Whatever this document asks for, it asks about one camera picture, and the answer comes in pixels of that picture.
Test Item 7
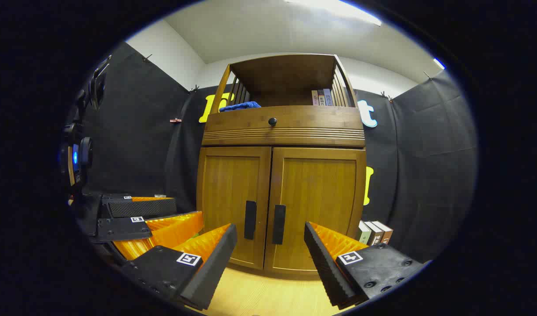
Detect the wooden cabinet door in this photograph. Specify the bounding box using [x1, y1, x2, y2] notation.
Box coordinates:
[197, 146, 272, 269]
[265, 147, 367, 277]

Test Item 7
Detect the brown book white label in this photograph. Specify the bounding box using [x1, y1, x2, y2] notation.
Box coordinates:
[365, 221, 385, 246]

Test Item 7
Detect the blue cloth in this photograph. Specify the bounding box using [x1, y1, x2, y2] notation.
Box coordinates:
[219, 101, 261, 112]

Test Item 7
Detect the black door handle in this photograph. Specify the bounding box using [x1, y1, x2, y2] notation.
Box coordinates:
[244, 201, 257, 240]
[272, 205, 286, 245]

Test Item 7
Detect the long ceiling light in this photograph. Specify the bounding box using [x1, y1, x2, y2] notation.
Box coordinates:
[286, 0, 383, 26]

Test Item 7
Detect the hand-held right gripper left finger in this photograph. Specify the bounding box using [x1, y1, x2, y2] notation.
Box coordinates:
[119, 223, 238, 311]

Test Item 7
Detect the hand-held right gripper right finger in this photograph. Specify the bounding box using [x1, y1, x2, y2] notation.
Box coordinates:
[303, 221, 428, 310]

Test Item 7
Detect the green-spine book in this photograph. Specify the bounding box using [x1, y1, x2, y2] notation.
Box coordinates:
[357, 220, 372, 245]

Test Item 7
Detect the wooden double-door shoe cabinet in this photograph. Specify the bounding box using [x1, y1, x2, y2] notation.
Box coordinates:
[196, 54, 368, 280]

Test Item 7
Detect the black backdrop cloth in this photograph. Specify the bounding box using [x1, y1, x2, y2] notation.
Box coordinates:
[71, 42, 477, 264]

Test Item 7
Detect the reddish brown book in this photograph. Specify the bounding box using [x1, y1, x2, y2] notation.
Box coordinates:
[373, 220, 394, 244]

